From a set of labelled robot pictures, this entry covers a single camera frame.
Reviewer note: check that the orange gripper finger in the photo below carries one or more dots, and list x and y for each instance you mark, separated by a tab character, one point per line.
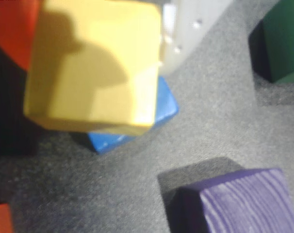
11	29

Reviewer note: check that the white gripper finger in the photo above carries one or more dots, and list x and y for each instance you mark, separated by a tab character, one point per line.
190	29

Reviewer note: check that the yellow wooden cube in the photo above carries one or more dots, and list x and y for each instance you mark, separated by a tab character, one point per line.
93	72

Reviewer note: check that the blue wooden cube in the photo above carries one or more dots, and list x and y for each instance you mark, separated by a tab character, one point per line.
165	104

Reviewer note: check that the green wooden cube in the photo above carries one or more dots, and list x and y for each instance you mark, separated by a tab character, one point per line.
282	43

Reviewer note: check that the purple wooden cube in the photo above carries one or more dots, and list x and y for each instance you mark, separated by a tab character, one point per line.
246	206

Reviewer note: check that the orange wooden cube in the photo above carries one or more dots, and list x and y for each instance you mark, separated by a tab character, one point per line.
1	218

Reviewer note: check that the dark grey felt mat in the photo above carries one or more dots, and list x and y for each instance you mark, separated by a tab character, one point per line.
210	121

